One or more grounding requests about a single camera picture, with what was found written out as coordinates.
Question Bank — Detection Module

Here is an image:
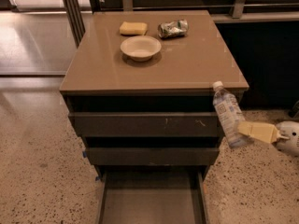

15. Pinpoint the open bottom drawer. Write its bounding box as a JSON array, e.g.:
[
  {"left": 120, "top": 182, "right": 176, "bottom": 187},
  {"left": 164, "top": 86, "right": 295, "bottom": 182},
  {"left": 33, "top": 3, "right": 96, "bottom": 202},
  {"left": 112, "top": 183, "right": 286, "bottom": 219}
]
[{"left": 95, "top": 171, "right": 210, "bottom": 224}]

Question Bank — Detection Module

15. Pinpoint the yellow sponge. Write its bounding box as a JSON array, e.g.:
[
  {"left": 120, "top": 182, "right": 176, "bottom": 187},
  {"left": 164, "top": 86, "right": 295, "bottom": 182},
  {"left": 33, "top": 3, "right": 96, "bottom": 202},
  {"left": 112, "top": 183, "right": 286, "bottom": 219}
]
[{"left": 120, "top": 21, "right": 148, "bottom": 35}]

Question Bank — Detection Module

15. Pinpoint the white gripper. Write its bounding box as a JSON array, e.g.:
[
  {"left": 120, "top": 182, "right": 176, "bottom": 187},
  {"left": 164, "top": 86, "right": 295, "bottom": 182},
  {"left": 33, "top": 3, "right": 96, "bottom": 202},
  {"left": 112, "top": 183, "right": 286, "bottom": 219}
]
[{"left": 237, "top": 121, "right": 299, "bottom": 157}]

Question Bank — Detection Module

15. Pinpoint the white bowl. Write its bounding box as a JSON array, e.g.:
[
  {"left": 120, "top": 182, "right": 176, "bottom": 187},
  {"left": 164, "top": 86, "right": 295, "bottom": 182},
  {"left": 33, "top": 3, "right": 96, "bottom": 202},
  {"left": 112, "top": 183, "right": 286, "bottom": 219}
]
[{"left": 121, "top": 35, "right": 162, "bottom": 62}]

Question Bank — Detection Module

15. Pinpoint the brown drawer cabinet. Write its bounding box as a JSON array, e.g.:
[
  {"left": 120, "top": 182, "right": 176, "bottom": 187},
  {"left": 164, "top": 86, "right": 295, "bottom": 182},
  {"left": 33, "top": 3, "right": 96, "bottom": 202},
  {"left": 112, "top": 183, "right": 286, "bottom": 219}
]
[{"left": 58, "top": 9, "right": 250, "bottom": 224}]

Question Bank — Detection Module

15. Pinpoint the middle drawer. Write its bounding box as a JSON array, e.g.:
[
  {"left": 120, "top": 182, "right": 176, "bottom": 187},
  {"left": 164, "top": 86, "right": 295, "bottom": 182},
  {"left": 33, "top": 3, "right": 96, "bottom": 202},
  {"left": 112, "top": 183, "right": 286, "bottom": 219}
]
[{"left": 85, "top": 147, "right": 219, "bottom": 166}]

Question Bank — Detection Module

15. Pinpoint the metal railing frame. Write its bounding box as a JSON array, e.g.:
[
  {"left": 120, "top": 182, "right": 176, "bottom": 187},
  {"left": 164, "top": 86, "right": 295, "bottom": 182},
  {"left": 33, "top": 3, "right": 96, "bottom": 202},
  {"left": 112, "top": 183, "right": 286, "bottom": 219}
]
[{"left": 0, "top": 0, "right": 299, "bottom": 49}]

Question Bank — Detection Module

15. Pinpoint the top drawer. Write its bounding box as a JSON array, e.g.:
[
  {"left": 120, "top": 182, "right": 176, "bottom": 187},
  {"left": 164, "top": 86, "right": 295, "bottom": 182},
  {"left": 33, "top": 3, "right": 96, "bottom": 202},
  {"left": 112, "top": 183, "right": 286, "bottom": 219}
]
[{"left": 69, "top": 112, "right": 222, "bottom": 137}]

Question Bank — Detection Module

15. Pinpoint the clear plastic water bottle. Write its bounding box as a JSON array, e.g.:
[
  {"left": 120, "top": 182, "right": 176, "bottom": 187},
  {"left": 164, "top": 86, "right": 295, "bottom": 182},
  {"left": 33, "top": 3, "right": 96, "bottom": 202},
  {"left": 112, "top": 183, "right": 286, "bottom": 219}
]
[{"left": 213, "top": 81, "right": 249, "bottom": 148}]

